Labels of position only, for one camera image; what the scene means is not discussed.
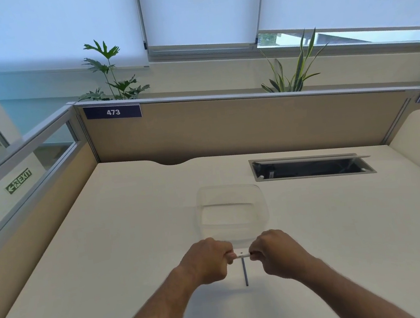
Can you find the person's left thumb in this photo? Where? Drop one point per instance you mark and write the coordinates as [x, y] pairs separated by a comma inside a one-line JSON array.
[[230, 255]]

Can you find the green exit sign sticker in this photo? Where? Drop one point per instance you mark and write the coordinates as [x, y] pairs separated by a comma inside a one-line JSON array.
[[19, 181]]

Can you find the person's left hand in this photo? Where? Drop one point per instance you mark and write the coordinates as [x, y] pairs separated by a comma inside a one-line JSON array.
[[204, 261]]

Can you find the person's right thumb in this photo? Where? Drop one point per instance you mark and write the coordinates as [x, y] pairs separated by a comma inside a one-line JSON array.
[[255, 253]]

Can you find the person's left forearm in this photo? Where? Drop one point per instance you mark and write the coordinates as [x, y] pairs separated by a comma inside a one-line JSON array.
[[155, 310]]

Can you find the glass side partition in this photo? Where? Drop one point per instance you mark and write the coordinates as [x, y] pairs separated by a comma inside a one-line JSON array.
[[18, 171]]

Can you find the broad-leaf green plant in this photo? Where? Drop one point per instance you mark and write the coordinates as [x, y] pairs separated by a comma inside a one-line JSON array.
[[109, 72]]

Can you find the grey window frame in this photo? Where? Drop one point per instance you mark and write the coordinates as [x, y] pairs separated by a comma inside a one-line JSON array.
[[295, 43]]

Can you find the beige desk partition panel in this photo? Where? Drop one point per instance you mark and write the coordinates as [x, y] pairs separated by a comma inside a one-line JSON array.
[[243, 123]]

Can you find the clear plastic container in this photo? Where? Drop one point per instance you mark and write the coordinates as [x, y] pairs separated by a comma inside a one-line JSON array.
[[233, 211]]

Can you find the person's right hand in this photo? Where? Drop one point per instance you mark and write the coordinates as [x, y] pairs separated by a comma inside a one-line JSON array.
[[279, 254]]

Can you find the white and grey T-shaped tool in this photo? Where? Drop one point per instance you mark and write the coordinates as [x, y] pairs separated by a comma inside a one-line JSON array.
[[245, 270]]

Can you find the person's right forearm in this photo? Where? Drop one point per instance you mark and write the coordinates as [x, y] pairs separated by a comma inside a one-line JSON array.
[[352, 295]]

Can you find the striped snake plant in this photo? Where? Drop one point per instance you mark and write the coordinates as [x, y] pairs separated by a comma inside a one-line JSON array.
[[292, 66]]

